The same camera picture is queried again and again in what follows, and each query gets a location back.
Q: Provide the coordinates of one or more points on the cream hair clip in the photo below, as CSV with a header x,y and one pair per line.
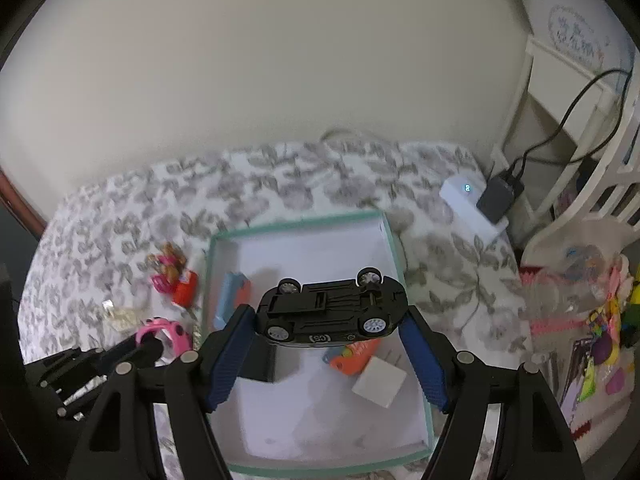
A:
x,y
119,316

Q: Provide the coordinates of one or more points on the black toy car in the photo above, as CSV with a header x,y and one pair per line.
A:
x,y
330,310

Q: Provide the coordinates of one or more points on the brown wooden frame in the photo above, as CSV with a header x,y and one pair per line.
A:
x,y
22,205

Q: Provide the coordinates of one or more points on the white lattice shelf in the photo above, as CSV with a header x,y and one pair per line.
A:
x,y
545,125

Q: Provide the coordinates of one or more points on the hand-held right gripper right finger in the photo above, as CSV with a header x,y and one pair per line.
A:
x,y
425,360

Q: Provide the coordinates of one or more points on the clear plastic cup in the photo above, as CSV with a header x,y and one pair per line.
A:
x,y
570,280

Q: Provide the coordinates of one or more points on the orange lighter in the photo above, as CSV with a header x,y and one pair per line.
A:
x,y
352,357

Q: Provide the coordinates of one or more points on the black charger plug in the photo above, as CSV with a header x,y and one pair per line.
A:
x,y
262,360

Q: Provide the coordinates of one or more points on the red zigzag ribbon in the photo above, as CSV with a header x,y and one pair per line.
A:
x,y
585,430

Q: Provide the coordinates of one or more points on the teal shallow cardboard tray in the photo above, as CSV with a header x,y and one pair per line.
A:
x,y
310,410

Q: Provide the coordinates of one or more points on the pile of colourful toys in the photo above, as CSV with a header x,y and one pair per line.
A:
x,y
612,335

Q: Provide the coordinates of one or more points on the floral fleece blanket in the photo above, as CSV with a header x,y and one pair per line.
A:
x,y
300,180

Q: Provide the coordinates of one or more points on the white power strip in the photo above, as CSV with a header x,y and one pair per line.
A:
x,y
460,196

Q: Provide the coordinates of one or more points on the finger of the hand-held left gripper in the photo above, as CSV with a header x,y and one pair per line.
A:
x,y
75,395
125,352

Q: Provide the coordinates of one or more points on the black power adapter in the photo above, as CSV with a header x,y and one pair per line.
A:
x,y
497,200

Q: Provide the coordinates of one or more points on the orange and blue toy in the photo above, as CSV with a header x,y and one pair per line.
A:
x,y
228,300

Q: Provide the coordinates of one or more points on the white printed fabric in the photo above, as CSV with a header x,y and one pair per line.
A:
x,y
575,20

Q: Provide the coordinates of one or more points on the white charger plug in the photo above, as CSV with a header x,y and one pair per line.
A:
x,y
378,382

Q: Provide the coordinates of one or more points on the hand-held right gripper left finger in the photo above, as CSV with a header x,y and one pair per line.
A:
x,y
227,355

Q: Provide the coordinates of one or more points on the pink and white smartwatch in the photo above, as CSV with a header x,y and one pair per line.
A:
x,y
167,331

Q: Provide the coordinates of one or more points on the pink doll toy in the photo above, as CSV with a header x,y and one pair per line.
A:
x,y
167,266

